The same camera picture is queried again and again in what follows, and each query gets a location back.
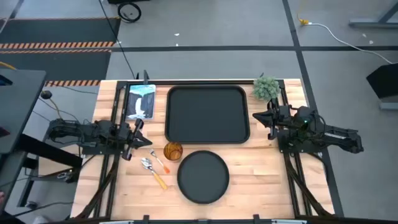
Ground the long black floor cable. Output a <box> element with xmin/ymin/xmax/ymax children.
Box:
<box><xmin>98</xmin><ymin>0</ymin><xmax>138</xmax><ymax>80</ymax></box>

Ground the grey furniture foot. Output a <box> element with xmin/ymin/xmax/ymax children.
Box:
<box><xmin>379</xmin><ymin>101</ymin><xmax>398</xmax><ymax>111</ymax></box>

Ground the small green potted plant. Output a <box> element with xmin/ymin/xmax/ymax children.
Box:
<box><xmin>251</xmin><ymin>76</ymin><xmax>281</xmax><ymax>102</ymax></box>

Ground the black mat with striped edge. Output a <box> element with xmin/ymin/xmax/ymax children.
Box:
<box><xmin>0</xmin><ymin>49</ymin><xmax>112</xmax><ymax>88</ymax></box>
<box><xmin>0</xmin><ymin>17</ymin><xmax>121</xmax><ymax>50</ymax></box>

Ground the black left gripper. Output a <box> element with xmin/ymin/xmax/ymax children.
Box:
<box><xmin>118</xmin><ymin>118</ymin><xmax>153</xmax><ymax>161</ymax></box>

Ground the silver carabiner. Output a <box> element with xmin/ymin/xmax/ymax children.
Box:
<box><xmin>57</xmin><ymin>170</ymin><xmax>75</xmax><ymax>181</ymax></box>

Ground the dark grey desk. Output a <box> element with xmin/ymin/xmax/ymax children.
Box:
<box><xmin>0</xmin><ymin>68</ymin><xmax>47</xmax><ymax>156</ymax></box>

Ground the coiled black cable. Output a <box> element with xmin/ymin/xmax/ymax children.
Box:
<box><xmin>117</xmin><ymin>1</ymin><xmax>142</xmax><ymax>24</ymax></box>

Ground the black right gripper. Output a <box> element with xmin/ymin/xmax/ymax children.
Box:
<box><xmin>252</xmin><ymin>98</ymin><xmax>292</xmax><ymax>141</ymax></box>

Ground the black angled furniture panel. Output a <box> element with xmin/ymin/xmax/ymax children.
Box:
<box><xmin>366</xmin><ymin>62</ymin><xmax>398</xmax><ymax>100</ymax></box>

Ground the spoon with yellow handle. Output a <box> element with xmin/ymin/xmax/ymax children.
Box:
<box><xmin>141</xmin><ymin>157</ymin><xmax>169</xmax><ymax>190</ymax></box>

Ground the black desk leg frame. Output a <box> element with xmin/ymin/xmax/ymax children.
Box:
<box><xmin>0</xmin><ymin>133</ymin><xmax>84</xmax><ymax>218</ymax></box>

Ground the waterfall picture book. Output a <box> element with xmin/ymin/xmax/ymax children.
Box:
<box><xmin>125</xmin><ymin>83</ymin><xmax>157</xmax><ymax>121</ymax></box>

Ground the fork with orange handle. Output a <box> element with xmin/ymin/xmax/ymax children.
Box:
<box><xmin>149</xmin><ymin>148</ymin><xmax>171</xmax><ymax>175</ymax></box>

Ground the white cable with yellow plug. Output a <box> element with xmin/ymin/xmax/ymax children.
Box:
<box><xmin>297</xmin><ymin>14</ymin><xmax>394</xmax><ymax>65</ymax></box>

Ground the black round plate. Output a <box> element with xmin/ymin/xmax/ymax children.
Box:
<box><xmin>177</xmin><ymin>150</ymin><xmax>231</xmax><ymax>205</ymax></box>

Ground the black rectangular tray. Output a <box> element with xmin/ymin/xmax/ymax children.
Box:
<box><xmin>164</xmin><ymin>84</ymin><xmax>251</xmax><ymax>145</ymax></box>

